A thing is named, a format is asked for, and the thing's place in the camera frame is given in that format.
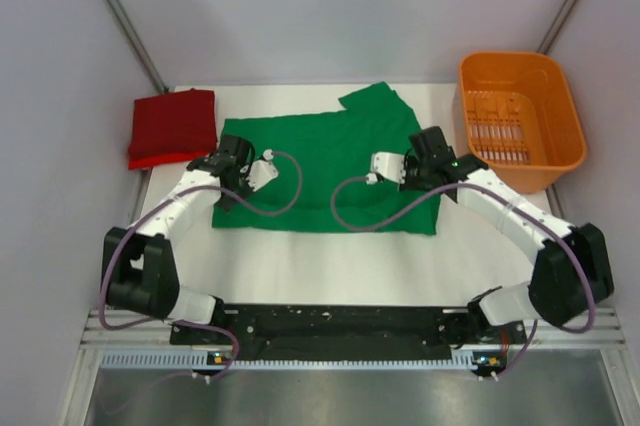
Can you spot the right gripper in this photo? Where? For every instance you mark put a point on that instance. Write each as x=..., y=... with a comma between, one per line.
x=410, y=161

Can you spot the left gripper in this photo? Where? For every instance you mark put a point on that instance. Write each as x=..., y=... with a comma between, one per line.
x=247, y=188

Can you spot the green t shirt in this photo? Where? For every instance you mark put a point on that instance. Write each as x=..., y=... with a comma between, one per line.
x=327, y=148

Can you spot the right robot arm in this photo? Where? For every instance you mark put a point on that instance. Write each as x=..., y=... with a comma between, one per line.
x=571, y=271

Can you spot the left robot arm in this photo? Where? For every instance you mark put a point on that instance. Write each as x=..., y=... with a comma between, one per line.
x=139, y=267

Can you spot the folded red t shirt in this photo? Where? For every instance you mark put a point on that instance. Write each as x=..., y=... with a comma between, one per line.
x=172, y=128

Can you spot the orange plastic basket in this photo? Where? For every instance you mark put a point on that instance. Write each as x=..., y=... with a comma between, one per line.
x=515, y=111

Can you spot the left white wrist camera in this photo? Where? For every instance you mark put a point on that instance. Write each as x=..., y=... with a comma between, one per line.
x=262, y=171

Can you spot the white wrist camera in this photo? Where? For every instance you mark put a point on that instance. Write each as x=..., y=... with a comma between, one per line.
x=386, y=166
x=262, y=171

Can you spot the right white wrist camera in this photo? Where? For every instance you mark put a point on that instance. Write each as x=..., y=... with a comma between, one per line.
x=386, y=166

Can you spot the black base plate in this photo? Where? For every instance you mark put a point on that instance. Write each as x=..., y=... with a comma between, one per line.
x=359, y=333

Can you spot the grey slotted cable duct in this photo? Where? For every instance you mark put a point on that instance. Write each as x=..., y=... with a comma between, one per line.
x=123, y=359

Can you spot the aluminium frame rail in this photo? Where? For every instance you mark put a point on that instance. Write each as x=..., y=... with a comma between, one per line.
x=605, y=334

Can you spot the left corner metal post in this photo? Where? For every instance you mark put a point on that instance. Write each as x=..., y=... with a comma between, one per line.
x=136, y=45

